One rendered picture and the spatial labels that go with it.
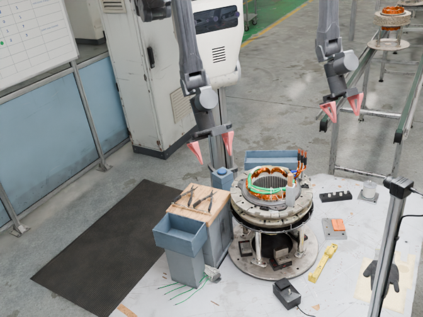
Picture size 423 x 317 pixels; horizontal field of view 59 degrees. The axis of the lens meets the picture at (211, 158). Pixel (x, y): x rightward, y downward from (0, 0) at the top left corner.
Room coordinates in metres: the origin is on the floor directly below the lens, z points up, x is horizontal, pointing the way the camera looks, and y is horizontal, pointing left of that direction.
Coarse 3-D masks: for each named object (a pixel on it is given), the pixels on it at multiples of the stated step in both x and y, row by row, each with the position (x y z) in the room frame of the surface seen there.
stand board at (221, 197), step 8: (192, 184) 1.30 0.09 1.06; (200, 192) 1.24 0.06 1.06; (208, 192) 1.23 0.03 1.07; (224, 192) 1.22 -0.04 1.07; (184, 200) 1.20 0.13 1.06; (216, 200) 1.18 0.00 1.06; (224, 200) 1.17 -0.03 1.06; (168, 208) 1.16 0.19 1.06; (176, 208) 1.15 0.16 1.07; (200, 208) 1.14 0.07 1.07; (216, 208) 1.12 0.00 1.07; (192, 216) 1.09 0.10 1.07; (200, 216) 1.09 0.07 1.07; (208, 216) 1.08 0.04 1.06; (216, 216) 1.10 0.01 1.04; (208, 224) 1.05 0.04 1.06
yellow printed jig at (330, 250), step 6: (330, 246) 1.11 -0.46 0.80; (336, 246) 1.11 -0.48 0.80; (324, 252) 1.08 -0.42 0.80; (330, 252) 1.07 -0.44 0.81; (324, 258) 1.06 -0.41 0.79; (330, 258) 1.06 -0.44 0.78; (318, 264) 1.03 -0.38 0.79; (324, 264) 1.03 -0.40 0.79; (318, 270) 1.00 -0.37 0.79; (312, 276) 0.97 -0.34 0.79; (318, 276) 0.97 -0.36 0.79
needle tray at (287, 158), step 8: (248, 152) 1.52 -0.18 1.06; (256, 152) 1.51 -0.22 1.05; (264, 152) 1.51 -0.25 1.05; (272, 152) 1.50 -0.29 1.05; (280, 152) 1.49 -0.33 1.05; (288, 152) 1.48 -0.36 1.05; (296, 152) 1.47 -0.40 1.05; (248, 160) 1.50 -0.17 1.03; (256, 160) 1.49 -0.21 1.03; (264, 160) 1.48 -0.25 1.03; (272, 160) 1.47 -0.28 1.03; (280, 160) 1.46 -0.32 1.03; (288, 160) 1.46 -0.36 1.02; (296, 160) 1.45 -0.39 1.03; (248, 168) 1.42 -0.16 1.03; (288, 168) 1.38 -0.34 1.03; (296, 168) 1.37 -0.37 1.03
